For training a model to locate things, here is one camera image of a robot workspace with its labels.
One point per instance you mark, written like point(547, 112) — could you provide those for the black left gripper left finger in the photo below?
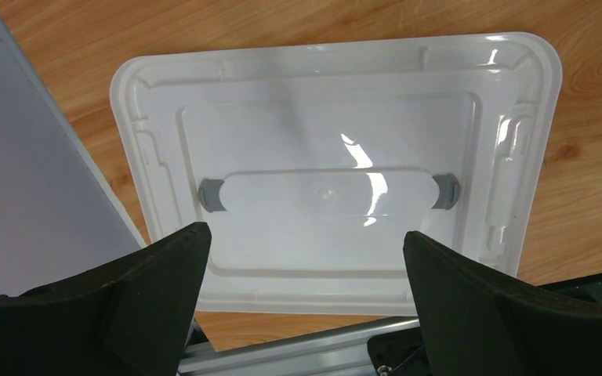
point(130, 316)

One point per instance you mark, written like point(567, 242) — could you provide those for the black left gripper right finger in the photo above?
point(476, 320)

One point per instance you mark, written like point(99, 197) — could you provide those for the white bin lid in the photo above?
point(310, 163)

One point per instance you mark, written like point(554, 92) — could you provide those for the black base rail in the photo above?
point(390, 346)

